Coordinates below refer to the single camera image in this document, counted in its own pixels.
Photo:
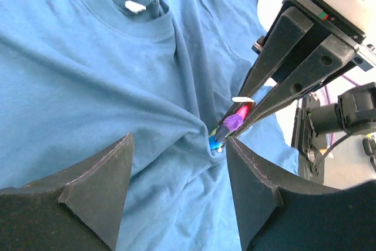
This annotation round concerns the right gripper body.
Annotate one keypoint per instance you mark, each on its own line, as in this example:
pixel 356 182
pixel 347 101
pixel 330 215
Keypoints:
pixel 327 21

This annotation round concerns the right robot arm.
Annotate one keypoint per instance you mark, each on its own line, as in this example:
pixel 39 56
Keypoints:
pixel 353 113

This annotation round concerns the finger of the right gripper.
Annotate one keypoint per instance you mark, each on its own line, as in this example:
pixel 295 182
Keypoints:
pixel 291 27
pixel 330 56

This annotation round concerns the colourful plush flower brooch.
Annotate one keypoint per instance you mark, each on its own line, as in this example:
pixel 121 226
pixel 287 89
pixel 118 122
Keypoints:
pixel 231 123

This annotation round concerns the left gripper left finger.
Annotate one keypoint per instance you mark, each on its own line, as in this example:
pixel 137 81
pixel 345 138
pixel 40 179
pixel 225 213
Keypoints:
pixel 78 208

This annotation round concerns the blue t-shirt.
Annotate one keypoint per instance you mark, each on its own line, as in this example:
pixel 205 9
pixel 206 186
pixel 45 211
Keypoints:
pixel 77 75

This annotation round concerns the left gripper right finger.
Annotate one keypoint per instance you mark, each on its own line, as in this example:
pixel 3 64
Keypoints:
pixel 277 210

